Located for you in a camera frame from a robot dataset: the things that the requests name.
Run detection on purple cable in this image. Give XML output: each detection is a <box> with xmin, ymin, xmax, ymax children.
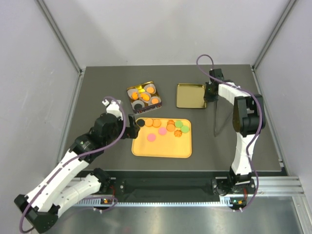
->
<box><xmin>19</xmin><ymin>96</ymin><xmax>127</xmax><ymax>234</ymax></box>
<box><xmin>196</xmin><ymin>54</ymin><xmax>266</xmax><ymax>213</ymax></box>

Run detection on black sandwich cookie corner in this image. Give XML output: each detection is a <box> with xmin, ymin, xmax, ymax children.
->
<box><xmin>136</xmin><ymin>119</ymin><xmax>145</xmax><ymax>127</ymax></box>

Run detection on white paper cup front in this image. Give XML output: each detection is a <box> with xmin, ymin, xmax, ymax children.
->
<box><xmin>132</xmin><ymin>100</ymin><xmax>145</xmax><ymax>111</ymax></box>

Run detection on orange swirl cookie upper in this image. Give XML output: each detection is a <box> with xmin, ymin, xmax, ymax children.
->
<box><xmin>167</xmin><ymin>120</ymin><xmax>175</xmax><ymax>127</ymax></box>

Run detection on tan round biscuit front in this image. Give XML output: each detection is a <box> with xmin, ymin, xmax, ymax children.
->
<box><xmin>146</xmin><ymin>86</ymin><xmax>155</xmax><ymax>94</ymax></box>

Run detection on pink sandwich cookie upper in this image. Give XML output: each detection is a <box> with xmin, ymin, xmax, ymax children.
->
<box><xmin>158</xmin><ymin>127</ymin><xmax>167</xmax><ymax>136</ymax></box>

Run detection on green cookie right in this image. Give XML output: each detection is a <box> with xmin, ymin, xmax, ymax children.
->
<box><xmin>180</xmin><ymin>125</ymin><xmax>190</xmax><ymax>134</ymax></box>

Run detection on tan round biscuit behind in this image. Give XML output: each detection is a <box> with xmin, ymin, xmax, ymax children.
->
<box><xmin>153</xmin><ymin>119</ymin><xmax>161</xmax><ymax>128</ymax></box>

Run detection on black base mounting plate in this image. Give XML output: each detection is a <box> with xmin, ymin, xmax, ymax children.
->
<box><xmin>107</xmin><ymin>171</ymin><xmax>255</xmax><ymax>202</ymax></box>

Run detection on orange swirl cookie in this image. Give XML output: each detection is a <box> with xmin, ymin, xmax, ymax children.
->
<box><xmin>167</xmin><ymin>120</ymin><xmax>175</xmax><ymax>127</ymax></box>
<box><xmin>174</xmin><ymin>130</ymin><xmax>183</xmax><ymax>137</ymax></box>

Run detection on green cookie upper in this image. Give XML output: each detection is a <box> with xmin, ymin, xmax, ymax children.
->
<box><xmin>175</xmin><ymin>120</ymin><xmax>183</xmax><ymax>128</ymax></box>

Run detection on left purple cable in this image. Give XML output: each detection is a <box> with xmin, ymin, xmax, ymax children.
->
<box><xmin>19</xmin><ymin>96</ymin><xmax>127</xmax><ymax>234</ymax></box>

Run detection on tan round patterned biscuit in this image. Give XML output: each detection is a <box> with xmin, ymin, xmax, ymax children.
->
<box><xmin>145</xmin><ymin>118</ymin><xmax>154</xmax><ymax>127</ymax></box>

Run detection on black sandwich cookie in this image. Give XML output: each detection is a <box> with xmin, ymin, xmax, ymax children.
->
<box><xmin>134</xmin><ymin>103</ymin><xmax>143</xmax><ymax>110</ymax></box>

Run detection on pink sandwich cookie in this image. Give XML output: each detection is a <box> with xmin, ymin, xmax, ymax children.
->
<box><xmin>147</xmin><ymin>134</ymin><xmax>156</xmax><ymax>142</ymax></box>
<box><xmin>158</xmin><ymin>127</ymin><xmax>167</xmax><ymax>136</ymax></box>

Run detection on white paper cup back right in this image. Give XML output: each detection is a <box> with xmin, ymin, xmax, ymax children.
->
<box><xmin>143</xmin><ymin>83</ymin><xmax>156</xmax><ymax>95</ymax></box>

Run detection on yellow plastic tray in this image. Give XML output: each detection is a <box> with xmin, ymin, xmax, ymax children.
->
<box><xmin>132</xmin><ymin>117</ymin><xmax>192</xmax><ymax>158</ymax></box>

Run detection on orange fish shaped cookie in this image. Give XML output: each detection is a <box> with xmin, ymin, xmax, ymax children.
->
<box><xmin>140</xmin><ymin>93</ymin><xmax>150</xmax><ymax>101</ymax></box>

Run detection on decorated cookie tin box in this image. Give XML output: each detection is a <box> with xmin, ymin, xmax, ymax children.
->
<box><xmin>126</xmin><ymin>81</ymin><xmax>162</xmax><ymax>115</ymax></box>

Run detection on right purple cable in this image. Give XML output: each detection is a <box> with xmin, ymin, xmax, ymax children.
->
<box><xmin>196</xmin><ymin>54</ymin><xmax>266</xmax><ymax>213</ymax></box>

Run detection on white paper cup back left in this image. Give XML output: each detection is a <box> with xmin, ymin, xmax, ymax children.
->
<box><xmin>127</xmin><ymin>88</ymin><xmax>139</xmax><ymax>100</ymax></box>

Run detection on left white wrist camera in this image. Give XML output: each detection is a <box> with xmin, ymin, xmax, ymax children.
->
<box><xmin>102</xmin><ymin>99</ymin><xmax>123</xmax><ymax>120</ymax></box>

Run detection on orange swirl cookie right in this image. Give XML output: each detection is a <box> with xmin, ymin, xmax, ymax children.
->
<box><xmin>174</xmin><ymin>130</ymin><xmax>183</xmax><ymax>137</ymax></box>

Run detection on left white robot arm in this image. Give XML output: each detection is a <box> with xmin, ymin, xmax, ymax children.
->
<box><xmin>14</xmin><ymin>113</ymin><xmax>140</xmax><ymax>234</ymax></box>

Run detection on green cookie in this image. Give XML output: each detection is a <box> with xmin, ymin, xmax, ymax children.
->
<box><xmin>175</xmin><ymin>120</ymin><xmax>183</xmax><ymax>128</ymax></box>
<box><xmin>180</xmin><ymin>125</ymin><xmax>190</xmax><ymax>134</ymax></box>

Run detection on pink sandwich cookie lower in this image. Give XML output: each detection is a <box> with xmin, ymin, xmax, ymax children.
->
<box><xmin>147</xmin><ymin>134</ymin><xmax>156</xmax><ymax>142</ymax></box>

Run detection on white paper cup centre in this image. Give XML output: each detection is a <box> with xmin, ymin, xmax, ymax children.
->
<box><xmin>139</xmin><ymin>92</ymin><xmax>151</xmax><ymax>103</ymax></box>

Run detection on aluminium frame rail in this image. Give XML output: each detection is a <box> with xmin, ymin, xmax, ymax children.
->
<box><xmin>75</xmin><ymin>176</ymin><xmax>304</xmax><ymax>210</ymax></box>

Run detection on gold tin lid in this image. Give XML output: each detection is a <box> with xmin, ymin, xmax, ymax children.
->
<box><xmin>176</xmin><ymin>83</ymin><xmax>207</xmax><ymax>109</ymax></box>

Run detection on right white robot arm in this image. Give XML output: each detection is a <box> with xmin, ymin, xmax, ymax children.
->
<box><xmin>204</xmin><ymin>69</ymin><xmax>266</xmax><ymax>193</ymax></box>

